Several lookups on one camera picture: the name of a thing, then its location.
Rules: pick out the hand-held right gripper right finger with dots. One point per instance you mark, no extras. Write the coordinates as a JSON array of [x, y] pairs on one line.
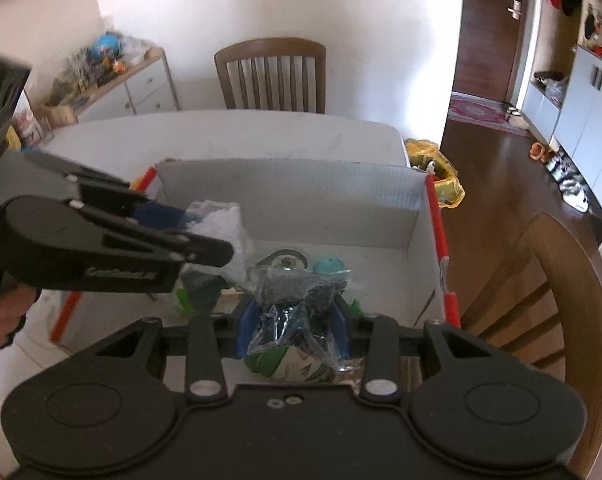
[[342, 332]]

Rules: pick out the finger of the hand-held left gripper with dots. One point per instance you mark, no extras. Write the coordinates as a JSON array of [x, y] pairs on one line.
[[201, 250], [158, 216]]

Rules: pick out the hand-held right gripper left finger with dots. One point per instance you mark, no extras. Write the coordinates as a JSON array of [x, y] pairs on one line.
[[246, 332]]

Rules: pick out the white fluffy plush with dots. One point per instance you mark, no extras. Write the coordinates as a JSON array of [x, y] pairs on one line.
[[226, 230]]

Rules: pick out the clear bag with dark item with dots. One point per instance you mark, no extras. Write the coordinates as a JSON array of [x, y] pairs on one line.
[[291, 310]]

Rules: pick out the teal ball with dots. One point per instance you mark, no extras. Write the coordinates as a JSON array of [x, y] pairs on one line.
[[328, 265]]

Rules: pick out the red cardboard box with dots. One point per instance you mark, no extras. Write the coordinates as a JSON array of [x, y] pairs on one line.
[[306, 210]]

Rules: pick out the person's left hand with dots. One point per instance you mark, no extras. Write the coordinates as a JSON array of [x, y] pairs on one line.
[[3, 315]]

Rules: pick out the dark green pouch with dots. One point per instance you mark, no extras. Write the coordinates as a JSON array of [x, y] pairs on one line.
[[203, 290]]

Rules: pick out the green printed packet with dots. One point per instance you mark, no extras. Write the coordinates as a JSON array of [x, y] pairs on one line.
[[301, 367]]

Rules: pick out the round clear glass dish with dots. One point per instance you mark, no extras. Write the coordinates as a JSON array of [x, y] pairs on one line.
[[283, 262]]

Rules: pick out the red printed carton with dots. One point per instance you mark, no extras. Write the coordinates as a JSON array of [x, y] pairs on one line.
[[28, 127]]

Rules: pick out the wooden white sideboard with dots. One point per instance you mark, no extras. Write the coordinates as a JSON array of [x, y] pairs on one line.
[[141, 90]]

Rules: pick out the clear plastic bag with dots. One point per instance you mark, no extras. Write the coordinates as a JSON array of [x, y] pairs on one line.
[[136, 52]]

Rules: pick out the blue toy bag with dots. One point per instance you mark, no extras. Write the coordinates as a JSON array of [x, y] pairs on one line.
[[106, 47]]

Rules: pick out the yellow plastic bag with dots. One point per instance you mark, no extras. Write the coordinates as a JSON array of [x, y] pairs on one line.
[[446, 180]]

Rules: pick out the brown wooden chair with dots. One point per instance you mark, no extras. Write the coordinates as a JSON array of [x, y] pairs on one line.
[[271, 50], [591, 335]]

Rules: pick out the red patterned rug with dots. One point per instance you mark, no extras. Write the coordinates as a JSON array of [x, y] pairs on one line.
[[486, 112]]

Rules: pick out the orange slippers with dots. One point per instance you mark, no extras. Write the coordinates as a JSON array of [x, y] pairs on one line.
[[537, 151]]

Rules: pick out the pile of shoes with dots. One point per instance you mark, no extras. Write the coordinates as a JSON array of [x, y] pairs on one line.
[[568, 180]]

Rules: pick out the white slippers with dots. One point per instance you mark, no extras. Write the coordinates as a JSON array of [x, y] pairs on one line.
[[512, 109]]

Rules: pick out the grey plastic bag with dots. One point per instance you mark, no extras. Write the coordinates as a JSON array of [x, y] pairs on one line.
[[556, 92]]

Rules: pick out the brown wooden door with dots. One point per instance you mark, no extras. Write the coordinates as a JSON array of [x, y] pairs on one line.
[[491, 35]]

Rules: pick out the metal door lock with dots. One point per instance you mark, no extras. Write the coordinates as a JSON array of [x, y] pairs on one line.
[[515, 5]]

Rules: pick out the white wall cabinet unit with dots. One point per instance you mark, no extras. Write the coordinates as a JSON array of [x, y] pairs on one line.
[[586, 110]]

